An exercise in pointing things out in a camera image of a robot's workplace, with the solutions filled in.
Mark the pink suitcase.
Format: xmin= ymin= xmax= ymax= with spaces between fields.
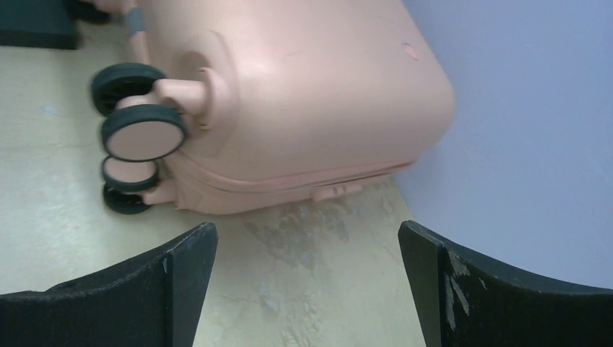
xmin=68 ymin=0 xmax=455 ymax=215

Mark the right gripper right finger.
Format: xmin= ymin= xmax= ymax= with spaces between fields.
xmin=398 ymin=220 xmax=612 ymax=346

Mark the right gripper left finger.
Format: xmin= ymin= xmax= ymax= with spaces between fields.
xmin=1 ymin=223 xmax=218 ymax=346

